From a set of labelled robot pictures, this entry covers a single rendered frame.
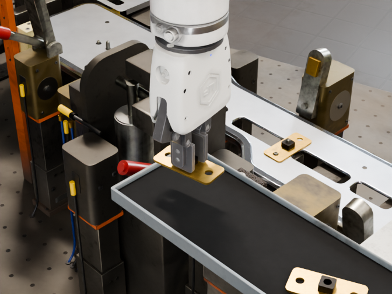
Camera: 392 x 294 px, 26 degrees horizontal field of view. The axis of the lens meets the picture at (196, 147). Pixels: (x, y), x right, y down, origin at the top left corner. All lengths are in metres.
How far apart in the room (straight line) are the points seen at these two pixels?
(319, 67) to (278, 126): 0.12
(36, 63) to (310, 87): 0.49
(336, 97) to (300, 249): 0.59
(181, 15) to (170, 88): 0.08
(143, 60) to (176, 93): 0.36
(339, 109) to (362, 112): 0.52
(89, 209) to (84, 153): 0.09
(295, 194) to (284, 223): 0.18
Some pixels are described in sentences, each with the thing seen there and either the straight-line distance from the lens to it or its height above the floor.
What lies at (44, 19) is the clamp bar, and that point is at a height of 1.12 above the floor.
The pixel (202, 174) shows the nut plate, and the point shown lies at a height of 1.21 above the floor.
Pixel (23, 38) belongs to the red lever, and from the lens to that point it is 1.54.
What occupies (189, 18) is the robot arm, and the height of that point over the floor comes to 1.42.
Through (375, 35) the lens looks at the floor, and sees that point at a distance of 3.92.
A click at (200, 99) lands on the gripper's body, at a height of 1.32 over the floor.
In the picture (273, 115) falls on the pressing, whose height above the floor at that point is 1.00.
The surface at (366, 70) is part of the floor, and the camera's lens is 3.65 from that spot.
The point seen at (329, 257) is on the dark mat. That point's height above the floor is 1.16.
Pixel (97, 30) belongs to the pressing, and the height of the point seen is 1.00.
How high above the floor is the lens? 1.82
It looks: 36 degrees down
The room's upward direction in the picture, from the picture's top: straight up
